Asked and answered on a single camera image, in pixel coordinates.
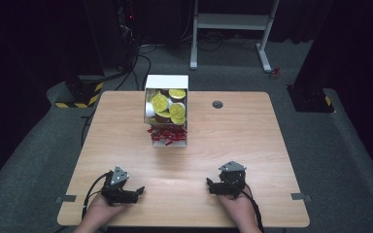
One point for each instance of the black yellow striped stand base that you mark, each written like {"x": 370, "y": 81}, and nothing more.
{"x": 84, "y": 93}

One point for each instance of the red chili peppers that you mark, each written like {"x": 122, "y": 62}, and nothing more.
{"x": 168, "y": 134}

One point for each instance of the person's left hand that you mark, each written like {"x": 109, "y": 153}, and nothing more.
{"x": 101, "y": 208}

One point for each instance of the dark equipment rack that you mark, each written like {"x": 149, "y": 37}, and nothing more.
{"x": 128, "y": 32}

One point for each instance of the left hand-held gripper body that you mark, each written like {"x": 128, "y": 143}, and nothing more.
{"x": 116, "y": 186}

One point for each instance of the dark stand base yellow mark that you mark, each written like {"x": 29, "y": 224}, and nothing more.
{"x": 311, "y": 100}

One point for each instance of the person's right hand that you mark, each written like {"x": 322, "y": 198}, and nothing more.
{"x": 238, "y": 207}

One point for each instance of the grey tape strip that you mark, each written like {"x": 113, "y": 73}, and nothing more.
{"x": 66, "y": 198}
{"x": 301, "y": 196}

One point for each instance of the grey round table grommet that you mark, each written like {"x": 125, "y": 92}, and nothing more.
{"x": 217, "y": 104}

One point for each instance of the pile of yellow-lidded cups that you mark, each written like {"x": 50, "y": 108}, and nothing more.
{"x": 168, "y": 106}

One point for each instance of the white two-tier dispenser box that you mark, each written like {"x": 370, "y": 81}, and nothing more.
{"x": 166, "y": 81}

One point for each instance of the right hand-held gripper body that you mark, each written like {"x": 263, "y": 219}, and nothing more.
{"x": 232, "y": 179}

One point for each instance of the white metal stand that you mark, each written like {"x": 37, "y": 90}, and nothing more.
{"x": 231, "y": 21}

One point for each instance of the small red floor item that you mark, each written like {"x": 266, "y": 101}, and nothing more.
{"x": 274, "y": 73}

